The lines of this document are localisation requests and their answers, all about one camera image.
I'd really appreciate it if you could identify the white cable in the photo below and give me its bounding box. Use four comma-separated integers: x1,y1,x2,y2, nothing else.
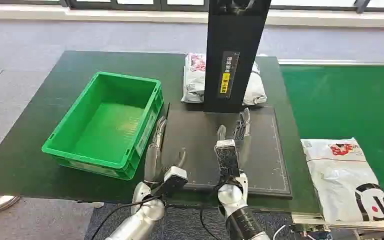
272,224,288,240

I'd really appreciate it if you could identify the green belt conveyor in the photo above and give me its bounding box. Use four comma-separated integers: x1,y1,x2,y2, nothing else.
278,59,384,240

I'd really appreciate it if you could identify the white crumpled plastic parcel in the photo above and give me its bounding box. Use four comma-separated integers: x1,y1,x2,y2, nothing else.
180,52,268,107

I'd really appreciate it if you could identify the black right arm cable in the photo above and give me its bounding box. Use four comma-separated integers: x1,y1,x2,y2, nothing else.
199,207,220,240

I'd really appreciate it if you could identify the silver metal base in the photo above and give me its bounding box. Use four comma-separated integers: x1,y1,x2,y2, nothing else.
0,195,21,213

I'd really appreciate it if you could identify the white parcel black red print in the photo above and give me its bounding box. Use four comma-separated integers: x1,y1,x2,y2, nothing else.
300,137,384,223

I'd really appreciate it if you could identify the green plastic crate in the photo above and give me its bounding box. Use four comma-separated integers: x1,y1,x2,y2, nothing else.
41,71,165,181

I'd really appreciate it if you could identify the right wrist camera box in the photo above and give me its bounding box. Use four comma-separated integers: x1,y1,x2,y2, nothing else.
214,139,242,178

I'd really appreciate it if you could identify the black scanner pillar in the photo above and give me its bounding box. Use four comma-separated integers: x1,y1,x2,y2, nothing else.
202,0,272,114

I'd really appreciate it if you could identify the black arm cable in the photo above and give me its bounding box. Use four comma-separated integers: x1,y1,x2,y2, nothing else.
90,196,161,240
199,207,220,240

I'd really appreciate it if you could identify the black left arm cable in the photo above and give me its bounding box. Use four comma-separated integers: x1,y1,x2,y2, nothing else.
90,196,161,240

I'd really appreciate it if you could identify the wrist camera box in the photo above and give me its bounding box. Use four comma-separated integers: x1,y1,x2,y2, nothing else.
152,166,189,199
214,139,242,178

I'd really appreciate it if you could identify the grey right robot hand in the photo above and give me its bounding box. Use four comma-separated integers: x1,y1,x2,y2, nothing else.
216,107,252,175

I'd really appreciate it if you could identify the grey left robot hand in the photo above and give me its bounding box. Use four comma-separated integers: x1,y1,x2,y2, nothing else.
143,115,187,185

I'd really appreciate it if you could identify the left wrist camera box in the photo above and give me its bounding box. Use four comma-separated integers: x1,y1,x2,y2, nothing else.
152,166,189,199

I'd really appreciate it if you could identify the black weighing platform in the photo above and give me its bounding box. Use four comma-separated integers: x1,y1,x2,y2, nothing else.
160,102,293,200

